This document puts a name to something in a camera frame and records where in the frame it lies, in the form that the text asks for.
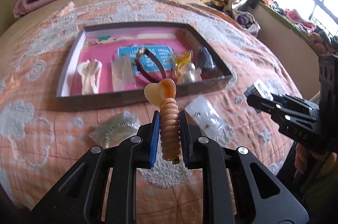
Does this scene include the small bag of metal charms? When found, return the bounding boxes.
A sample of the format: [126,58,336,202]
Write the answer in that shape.
[244,79,274,108]

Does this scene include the pearl hair clip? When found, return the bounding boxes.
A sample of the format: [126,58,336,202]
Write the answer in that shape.
[177,62,202,84]

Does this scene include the orange white patterned quilt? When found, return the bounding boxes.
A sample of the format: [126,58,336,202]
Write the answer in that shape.
[0,0,304,224]

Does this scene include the orange spiral hair tie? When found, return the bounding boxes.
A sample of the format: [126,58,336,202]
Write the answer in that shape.
[143,78,183,164]

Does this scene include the fabric basket of clothes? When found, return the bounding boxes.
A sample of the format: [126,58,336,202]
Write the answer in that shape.
[228,9,261,37]

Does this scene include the white pink hair claw clip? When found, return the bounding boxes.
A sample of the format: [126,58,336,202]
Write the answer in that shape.
[77,59,102,95]

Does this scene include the clear bag white card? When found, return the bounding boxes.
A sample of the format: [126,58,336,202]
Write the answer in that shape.
[111,55,135,92]

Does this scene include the person's right hand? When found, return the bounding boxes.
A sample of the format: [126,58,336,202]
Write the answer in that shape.
[294,144,337,179]

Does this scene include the dark red bracelet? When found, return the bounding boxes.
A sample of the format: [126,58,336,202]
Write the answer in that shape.
[134,46,167,83]

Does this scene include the earring studs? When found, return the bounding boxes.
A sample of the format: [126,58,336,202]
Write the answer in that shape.
[184,95,224,135]

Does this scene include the shallow cardboard box tray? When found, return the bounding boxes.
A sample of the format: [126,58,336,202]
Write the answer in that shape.
[56,21,232,112]

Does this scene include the dark beaded item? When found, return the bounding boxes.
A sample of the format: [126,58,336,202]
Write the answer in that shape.
[195,46,217,76]

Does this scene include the clothes on window sill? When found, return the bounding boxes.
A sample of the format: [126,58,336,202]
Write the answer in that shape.
[249,0,337,56]

